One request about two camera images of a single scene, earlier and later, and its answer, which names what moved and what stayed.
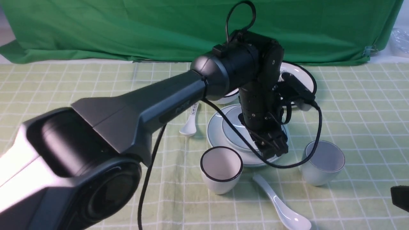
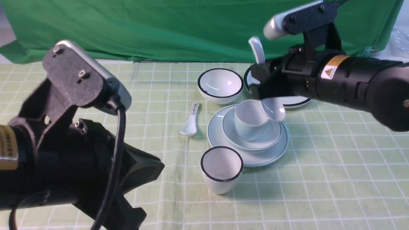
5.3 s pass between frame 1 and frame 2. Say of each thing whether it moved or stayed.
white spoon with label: stayed
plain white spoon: moved
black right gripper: moved
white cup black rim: stayed
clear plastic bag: stayed
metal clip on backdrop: stayed
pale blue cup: moved
